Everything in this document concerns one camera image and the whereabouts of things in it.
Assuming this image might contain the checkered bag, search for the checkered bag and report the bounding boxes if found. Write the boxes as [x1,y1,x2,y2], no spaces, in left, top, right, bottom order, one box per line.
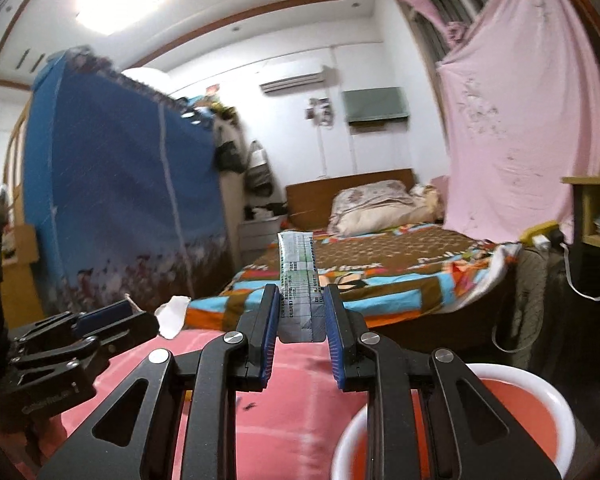
[509,248,564,372]

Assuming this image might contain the wooden headboard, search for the wooden headboard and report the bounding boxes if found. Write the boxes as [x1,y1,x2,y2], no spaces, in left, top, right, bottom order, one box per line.
[285,168,416,231]

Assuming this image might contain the grey carton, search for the grey carton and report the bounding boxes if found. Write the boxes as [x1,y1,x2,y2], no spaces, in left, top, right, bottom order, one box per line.
[277,231,326,344]

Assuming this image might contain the wooden cabinet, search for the wooden cabinet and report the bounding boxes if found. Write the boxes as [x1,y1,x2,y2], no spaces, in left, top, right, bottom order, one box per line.
[1,224,44,328]

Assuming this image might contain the green covered wall unit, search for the green covered wall unit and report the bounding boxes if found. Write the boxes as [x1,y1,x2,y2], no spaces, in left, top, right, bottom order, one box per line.
[342,87,410,125]

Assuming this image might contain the white nightstand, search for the white nightstand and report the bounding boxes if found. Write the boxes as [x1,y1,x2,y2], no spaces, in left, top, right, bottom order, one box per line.
[237,216,286,266]

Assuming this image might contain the orange trash bin white rim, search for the orange trash bin white rim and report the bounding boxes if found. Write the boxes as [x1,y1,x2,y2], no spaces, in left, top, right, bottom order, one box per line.
[330,363,576,479]

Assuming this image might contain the blue fabric wardrobe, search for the blue fabric wardrobe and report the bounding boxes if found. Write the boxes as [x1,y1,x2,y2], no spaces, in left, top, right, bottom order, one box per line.
[22,47,233,314]

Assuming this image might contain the pink hanging sheet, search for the pink hanging sheet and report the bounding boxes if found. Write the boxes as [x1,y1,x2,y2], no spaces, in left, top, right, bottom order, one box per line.
[437,0,600,243]

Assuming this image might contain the black handbag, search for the black handbag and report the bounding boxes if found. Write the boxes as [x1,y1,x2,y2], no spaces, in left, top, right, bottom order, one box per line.
[213,117,247,174]

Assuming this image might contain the yellow power strip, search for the yellow power strip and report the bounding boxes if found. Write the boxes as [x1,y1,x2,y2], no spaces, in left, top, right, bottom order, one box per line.
[519,221,565,252]

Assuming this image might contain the white charging cable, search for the white charging cable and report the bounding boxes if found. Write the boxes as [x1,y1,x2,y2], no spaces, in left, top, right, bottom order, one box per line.
[488,242,600,356]

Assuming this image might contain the white air conditioner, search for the white air conditioner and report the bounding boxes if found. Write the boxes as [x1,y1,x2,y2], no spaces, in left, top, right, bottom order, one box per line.
[259,65,332,94]

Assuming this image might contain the colourful bed cover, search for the colourful bed cover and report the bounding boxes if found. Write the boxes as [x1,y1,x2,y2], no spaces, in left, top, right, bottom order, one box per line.
[184,223,521,332]

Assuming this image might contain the pink plaid quilt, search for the pink plaid quilt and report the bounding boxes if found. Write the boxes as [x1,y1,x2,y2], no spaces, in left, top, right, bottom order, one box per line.
[38,330,366,479]

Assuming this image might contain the beige pillow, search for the beige pillow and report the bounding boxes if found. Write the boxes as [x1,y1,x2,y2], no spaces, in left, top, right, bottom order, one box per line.
[329,203,440,236]

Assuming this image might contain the floral pillow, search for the floral pillow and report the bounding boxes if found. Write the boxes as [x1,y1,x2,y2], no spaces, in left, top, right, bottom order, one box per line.
[327,180,416,234]

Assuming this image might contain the wooden desk shelf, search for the wooden desk shelf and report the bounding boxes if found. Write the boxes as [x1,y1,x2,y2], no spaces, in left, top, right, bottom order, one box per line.
[562,176,600,248]

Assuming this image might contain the grey handbag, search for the grey handbag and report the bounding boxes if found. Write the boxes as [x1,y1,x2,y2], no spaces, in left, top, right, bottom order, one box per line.
[244,140,274,197]

